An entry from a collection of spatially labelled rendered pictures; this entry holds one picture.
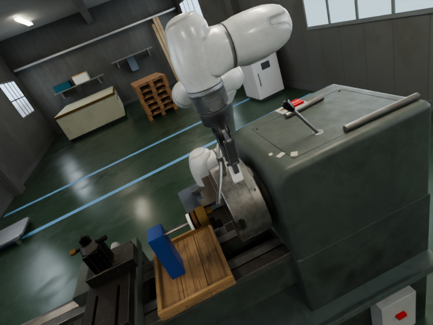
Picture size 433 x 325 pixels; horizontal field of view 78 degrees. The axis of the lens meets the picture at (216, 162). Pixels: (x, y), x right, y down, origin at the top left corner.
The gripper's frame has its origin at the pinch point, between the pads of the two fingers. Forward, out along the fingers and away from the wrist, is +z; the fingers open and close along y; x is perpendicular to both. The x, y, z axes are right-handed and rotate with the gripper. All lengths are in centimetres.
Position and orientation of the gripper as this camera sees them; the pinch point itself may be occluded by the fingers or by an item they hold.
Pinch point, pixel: (235, 171)
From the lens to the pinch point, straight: 76.8
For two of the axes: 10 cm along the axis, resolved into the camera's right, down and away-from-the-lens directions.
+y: 2.9, 4.3, -8.6
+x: 9.0, -4.2, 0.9
